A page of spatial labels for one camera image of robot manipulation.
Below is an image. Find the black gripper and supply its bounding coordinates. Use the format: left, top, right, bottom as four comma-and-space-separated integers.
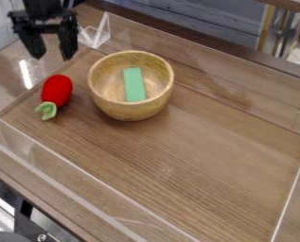
8, 9, 79, 61

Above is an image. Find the green rectangular block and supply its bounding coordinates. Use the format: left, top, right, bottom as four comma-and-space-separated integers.
123, 67, 146, 102

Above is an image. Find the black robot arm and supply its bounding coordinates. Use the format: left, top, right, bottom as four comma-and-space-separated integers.
8, 0, 79, 61

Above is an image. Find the gold metal frame background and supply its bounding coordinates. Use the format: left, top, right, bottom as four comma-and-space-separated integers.
257, 4, 300, 60

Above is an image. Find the clear acrylic corner bracket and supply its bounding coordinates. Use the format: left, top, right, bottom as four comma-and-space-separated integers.
78, 12, 110, 49

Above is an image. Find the red plush strawberry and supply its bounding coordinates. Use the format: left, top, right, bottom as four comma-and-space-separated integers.
35, 75, 74, 121

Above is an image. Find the black table leg frame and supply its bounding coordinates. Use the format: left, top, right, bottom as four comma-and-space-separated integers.
14, 199, 58, 242

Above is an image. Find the clear acrylic tray wall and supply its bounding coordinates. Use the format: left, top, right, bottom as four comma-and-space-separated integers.
0, 118, 198, 242

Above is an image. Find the wooden bowl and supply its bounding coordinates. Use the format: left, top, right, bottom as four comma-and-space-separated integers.
87, 50, 174, 121

